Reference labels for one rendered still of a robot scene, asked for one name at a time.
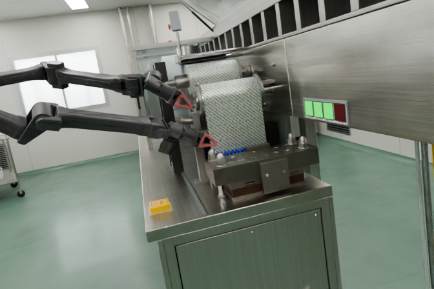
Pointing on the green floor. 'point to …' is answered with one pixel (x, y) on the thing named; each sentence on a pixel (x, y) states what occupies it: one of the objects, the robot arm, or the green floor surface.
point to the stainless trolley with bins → (10, 170)
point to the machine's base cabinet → (258, 252)
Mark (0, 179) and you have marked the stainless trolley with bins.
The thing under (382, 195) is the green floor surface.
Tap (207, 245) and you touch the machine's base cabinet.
